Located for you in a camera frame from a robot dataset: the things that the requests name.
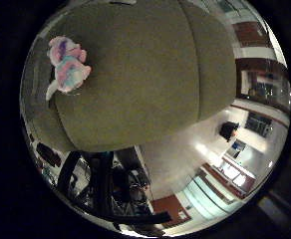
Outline pastel unicorn plush toy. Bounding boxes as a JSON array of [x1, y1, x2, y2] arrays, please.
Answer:
[[45, 35, 93, 102]]

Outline black equipment cart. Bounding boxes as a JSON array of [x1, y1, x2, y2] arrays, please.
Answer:
[[56, 149, 173, 230]]

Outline wooden framed glass case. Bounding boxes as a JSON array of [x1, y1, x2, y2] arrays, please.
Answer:
[[235, 57, 291, 114]]

